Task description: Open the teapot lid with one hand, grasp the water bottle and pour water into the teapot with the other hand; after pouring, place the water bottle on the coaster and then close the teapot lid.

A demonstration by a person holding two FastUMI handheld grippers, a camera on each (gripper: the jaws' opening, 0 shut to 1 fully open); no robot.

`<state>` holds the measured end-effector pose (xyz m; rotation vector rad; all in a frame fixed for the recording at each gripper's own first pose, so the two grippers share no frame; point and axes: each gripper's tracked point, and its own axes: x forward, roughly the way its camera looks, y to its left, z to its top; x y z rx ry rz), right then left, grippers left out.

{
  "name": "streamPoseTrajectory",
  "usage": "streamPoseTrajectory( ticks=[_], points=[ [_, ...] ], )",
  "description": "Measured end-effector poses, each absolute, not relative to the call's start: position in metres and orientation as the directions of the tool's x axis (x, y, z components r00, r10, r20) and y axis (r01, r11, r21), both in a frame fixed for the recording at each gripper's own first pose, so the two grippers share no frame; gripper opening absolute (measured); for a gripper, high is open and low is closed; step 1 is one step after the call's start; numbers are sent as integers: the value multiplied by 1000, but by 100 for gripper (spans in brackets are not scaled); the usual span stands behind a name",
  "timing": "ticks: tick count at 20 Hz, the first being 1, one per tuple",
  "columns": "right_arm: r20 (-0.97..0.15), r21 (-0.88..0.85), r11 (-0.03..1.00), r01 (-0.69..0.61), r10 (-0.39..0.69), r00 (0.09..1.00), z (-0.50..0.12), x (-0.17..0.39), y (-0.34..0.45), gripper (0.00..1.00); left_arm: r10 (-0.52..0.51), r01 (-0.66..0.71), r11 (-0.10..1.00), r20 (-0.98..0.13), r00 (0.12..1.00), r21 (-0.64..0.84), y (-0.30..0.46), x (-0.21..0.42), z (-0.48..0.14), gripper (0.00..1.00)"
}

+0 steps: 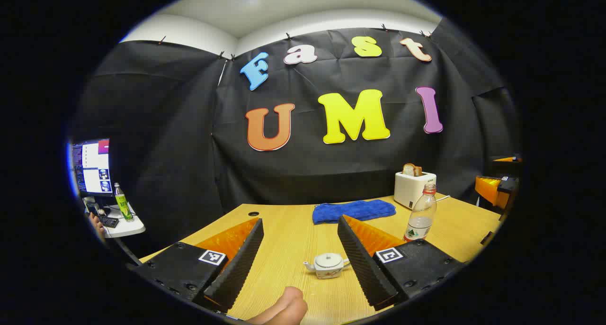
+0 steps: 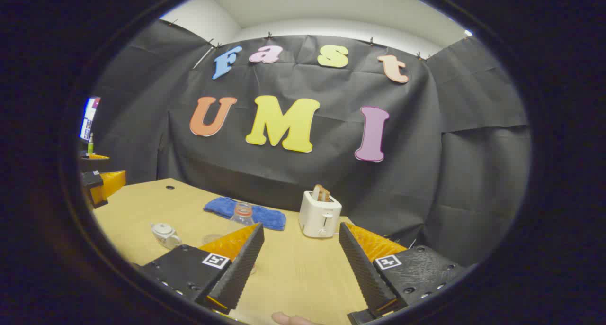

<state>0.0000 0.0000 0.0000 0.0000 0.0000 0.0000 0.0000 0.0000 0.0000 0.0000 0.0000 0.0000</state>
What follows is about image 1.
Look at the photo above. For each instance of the black keyboard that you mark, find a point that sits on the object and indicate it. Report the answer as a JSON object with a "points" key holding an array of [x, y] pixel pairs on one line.
{"points": [[108, 221]]}

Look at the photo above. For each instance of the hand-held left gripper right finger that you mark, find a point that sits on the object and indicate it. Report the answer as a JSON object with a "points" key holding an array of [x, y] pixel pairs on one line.
{"points": [[362, 268]]}

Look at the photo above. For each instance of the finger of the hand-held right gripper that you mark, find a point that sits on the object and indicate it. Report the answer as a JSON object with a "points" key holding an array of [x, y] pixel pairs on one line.
{"points": [[506, 160], [490, 190]]}

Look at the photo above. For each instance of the bread slice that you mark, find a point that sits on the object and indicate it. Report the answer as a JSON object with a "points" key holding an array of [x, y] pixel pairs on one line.
{"points": [[412, 169]]}

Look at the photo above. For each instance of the white ceramic teacup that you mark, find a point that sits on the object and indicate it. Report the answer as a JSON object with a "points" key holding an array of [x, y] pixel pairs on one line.
{"points": [[329, 272]]}

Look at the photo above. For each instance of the clear plastic water bottle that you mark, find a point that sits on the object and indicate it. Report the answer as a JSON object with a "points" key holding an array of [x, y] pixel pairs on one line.
{"points": [[421, 216]]}

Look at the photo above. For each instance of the white teacup lid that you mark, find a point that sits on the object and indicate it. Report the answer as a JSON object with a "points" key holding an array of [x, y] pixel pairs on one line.
{"points": [[328, 258]]}

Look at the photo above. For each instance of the blue towel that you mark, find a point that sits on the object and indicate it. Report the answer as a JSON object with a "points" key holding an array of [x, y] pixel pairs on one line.
{"points": [[352, 210]]}

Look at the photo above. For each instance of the green drink bottle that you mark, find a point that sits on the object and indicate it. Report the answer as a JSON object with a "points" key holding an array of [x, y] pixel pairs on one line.
{"points": [[123, 204]]}

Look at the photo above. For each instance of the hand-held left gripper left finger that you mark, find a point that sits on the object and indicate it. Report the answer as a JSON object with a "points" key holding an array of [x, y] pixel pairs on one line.
{"points": [[241, 263]]}

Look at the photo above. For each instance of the computer monitor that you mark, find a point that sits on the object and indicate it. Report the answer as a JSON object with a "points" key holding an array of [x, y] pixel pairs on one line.
{"points": [[92, 168]]}

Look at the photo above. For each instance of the black backdrop cloth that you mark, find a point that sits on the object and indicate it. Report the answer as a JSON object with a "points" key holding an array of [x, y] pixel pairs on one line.
{"points": [[180, 140]]}

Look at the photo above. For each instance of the white side table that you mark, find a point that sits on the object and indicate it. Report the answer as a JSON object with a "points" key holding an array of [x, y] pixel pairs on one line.
{"points": [[130, 228]]}

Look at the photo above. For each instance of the white toaster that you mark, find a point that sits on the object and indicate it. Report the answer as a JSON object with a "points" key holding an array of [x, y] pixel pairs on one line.
{"points": [[407, 190]]}

